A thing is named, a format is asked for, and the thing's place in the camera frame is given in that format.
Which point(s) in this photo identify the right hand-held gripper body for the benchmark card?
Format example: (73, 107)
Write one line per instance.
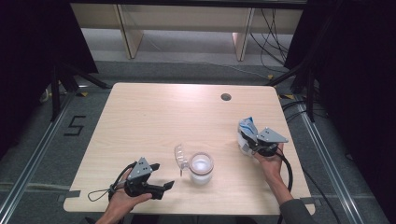
(269, 137)

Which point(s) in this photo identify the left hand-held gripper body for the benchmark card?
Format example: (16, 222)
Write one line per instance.
(140, 171)

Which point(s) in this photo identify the white and blue milk carton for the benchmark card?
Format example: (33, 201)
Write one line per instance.
(247, 124)

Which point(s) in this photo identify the clear glass jar with lid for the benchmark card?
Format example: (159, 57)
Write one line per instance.
(201, 169)

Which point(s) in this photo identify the person's right hand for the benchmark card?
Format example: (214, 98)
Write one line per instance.
(272, 163)

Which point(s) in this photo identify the person's left hand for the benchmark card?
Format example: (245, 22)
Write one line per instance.
(123, 202)

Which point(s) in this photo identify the black metal stand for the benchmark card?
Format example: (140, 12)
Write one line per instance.
(309, 93)
(56, 93)

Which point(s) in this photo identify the black tape strip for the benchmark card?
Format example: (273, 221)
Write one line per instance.
(72, 194)

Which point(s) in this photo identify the black curtain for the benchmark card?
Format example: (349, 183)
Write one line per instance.
(358, 77)
(31, 62)

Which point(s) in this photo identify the aluminium floor rail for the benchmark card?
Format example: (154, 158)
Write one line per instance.
(327, 155)
(37, 149)

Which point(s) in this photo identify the light wooden desk frame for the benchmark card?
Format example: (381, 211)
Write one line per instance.
(134, 34)

